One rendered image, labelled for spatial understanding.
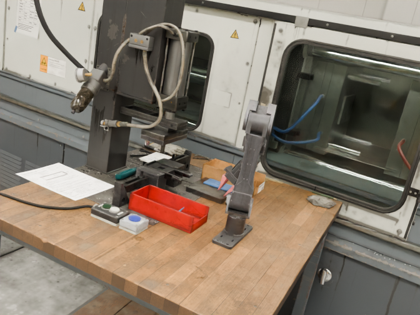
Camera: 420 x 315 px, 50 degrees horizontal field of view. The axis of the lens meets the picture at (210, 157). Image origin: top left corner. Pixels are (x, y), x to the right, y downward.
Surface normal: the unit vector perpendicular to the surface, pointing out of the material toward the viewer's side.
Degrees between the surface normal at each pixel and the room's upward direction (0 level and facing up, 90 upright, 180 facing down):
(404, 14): 90
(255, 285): 0
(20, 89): 90
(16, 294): 0
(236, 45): 90
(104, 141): 90
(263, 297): 0
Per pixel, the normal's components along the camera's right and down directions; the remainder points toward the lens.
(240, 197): -0.16, 0.18
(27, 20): -0.50, 0.18
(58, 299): 0.18, -0.94
